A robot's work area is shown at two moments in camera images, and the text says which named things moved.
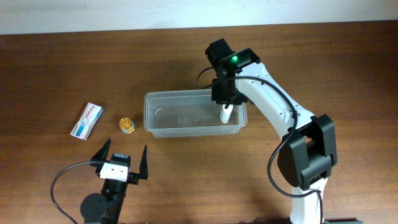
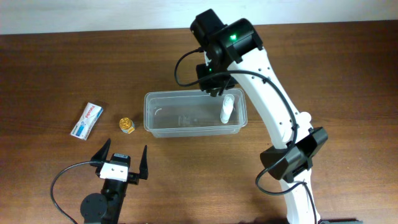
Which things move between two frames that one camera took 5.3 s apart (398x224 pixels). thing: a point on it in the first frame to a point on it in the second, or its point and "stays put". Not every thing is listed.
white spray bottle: (225, 113) stays put
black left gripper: (134, 177) stays put
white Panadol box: (91, 114) stays put
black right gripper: (228, 98) to (214, 91)
